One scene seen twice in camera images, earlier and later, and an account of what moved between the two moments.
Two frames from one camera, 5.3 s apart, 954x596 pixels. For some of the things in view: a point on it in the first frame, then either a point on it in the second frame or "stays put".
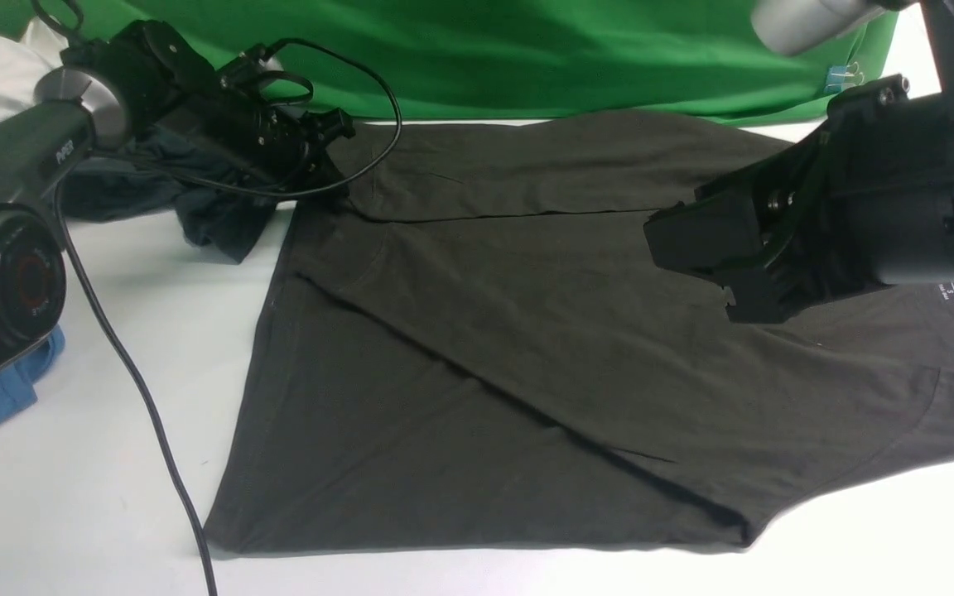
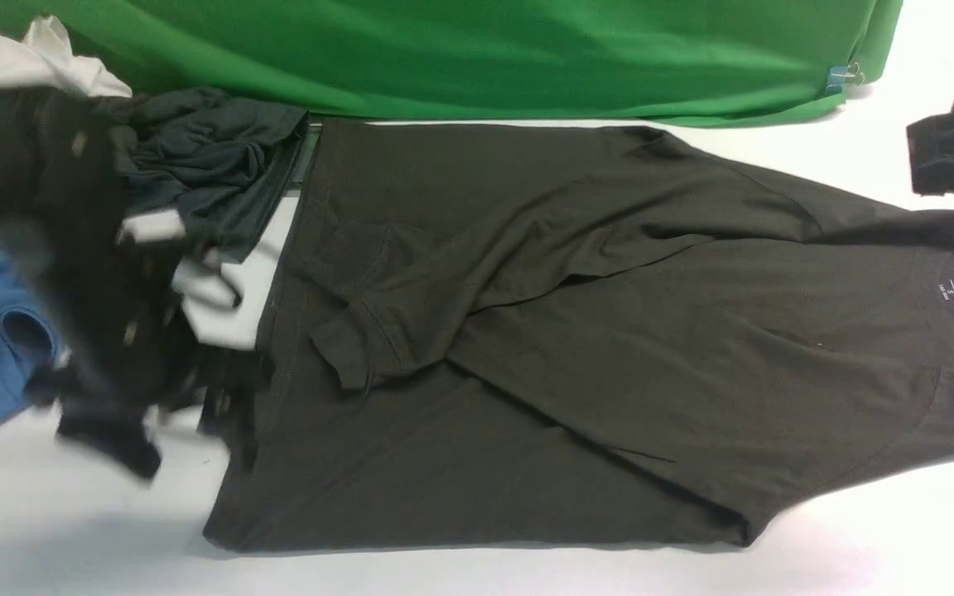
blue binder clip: [840, 78] stays put
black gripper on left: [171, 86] to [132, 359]
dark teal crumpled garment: [219, 204] stays put
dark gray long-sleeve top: [474, 353] stays put
